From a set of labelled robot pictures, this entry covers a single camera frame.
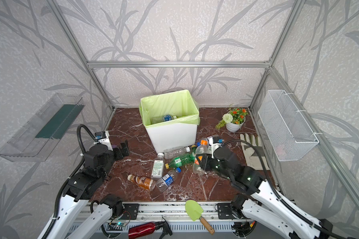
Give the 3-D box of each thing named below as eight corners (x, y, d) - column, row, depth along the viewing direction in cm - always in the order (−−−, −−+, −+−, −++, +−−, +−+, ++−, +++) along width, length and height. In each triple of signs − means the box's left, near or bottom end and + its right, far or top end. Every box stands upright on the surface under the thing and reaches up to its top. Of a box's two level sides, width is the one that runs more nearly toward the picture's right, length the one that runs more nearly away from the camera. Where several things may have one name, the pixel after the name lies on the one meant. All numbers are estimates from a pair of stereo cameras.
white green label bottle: (152, 179, 86) (150, 177, 83) (156, 155, 96) (154, 152, 92) (163, 179, 86) (162, 177, 83) (166, 155, 96) (165, 152, 92)
